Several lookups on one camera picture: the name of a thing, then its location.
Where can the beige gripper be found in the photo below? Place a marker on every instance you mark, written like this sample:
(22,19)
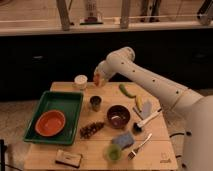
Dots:
(100,76)

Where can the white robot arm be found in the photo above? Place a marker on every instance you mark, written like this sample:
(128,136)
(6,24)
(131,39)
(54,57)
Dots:
(197,109)

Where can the white paper cup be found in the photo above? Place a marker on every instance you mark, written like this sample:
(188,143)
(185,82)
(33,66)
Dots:
(81,81)

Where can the small metal cup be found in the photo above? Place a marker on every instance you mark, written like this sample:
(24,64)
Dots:
(95,102)

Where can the green plastic cup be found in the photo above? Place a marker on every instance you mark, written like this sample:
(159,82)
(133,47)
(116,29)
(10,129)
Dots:
(113,153)

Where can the green chili pepper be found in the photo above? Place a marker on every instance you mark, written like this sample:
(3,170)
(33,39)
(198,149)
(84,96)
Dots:
(125,92)

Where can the yellow banana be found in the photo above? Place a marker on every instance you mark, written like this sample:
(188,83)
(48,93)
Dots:
(139,103)

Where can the dark purple bowl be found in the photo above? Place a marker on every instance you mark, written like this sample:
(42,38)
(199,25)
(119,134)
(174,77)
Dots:
(118,116)

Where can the green plastic tray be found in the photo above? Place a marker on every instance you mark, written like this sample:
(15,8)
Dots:
(70,104)

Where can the grey cloth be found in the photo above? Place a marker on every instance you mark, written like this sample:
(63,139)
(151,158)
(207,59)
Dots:
(146,110)

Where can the wooden table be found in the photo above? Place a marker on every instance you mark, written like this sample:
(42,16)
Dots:
(156,155)

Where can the dark grape bunch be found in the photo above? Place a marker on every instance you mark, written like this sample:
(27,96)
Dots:
(89,130)

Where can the blue sponge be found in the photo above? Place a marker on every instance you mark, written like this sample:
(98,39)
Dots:
(124,140)

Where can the orange bowl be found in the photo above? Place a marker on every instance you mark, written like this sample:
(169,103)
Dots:
(50,123)

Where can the metal fork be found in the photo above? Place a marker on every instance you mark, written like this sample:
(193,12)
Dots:
(135,151)

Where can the wooden block eraser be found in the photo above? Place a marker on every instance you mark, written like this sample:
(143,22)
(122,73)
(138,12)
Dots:
(67,158)

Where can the white handled black brush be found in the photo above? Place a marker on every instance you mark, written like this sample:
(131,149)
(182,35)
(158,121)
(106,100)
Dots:
(137,127)

